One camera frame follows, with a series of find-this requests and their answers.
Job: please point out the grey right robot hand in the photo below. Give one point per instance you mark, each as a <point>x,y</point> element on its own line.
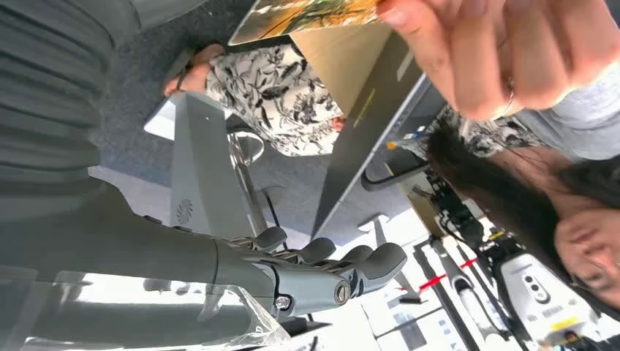
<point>145,252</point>

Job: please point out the person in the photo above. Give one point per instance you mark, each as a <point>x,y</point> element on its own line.
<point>271,97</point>

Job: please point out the grey kiosk stand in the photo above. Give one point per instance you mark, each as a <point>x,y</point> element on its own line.
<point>203,169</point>

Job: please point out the white machine with buttons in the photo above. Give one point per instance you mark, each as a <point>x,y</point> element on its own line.
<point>542,290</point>

